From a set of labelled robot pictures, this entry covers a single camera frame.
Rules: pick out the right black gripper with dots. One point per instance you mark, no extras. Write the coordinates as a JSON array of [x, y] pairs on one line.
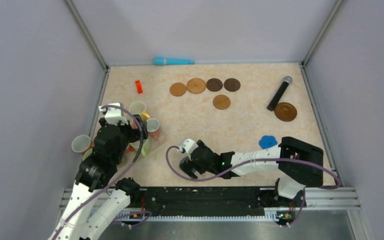
[[188, 166]]

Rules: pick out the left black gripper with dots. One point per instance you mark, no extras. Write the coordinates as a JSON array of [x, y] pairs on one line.
[[137, 133]]

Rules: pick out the light wooden coaster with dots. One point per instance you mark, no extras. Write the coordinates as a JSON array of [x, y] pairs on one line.
[[221, 102], [178, 89]]

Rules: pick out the woven rattan coaster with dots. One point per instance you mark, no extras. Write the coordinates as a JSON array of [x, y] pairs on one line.
[[196, 86]]

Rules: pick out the blue flower coaster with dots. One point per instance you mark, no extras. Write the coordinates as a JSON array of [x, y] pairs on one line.
[[267, 141]]

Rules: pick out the dark wooden coaster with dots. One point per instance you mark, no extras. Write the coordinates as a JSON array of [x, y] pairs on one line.
[[232, 84], [214, 84]]

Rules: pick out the brown grooved coaster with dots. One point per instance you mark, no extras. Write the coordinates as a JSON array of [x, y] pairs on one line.
[[285, 111]]

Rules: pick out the black microphone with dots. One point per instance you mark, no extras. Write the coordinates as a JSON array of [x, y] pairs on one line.
[[286, 81]]

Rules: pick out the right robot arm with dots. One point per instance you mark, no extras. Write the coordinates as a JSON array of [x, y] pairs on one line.
[[300, 162]]

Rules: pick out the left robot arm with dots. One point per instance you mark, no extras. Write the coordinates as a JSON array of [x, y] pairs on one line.
[[96, 198]]

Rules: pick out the pink printed mug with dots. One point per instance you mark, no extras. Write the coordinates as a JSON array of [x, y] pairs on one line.
[[153, 128]]

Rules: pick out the light green mug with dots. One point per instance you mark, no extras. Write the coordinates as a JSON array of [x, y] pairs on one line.
[[146, 146]]

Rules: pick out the red block near cups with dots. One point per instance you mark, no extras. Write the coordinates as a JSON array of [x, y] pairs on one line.
[[138, 85]]

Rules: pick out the pale green mug off table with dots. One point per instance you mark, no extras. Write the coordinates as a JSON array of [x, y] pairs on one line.
[[87, 154]]

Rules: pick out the turquoise microphone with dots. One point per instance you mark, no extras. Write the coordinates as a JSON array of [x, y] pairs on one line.
[[164, 61]]

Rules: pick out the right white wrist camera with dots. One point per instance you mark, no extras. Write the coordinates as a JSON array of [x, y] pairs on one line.
[[187, 146]]

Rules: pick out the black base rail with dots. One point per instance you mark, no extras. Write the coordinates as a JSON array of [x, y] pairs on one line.
[[218, 203]]

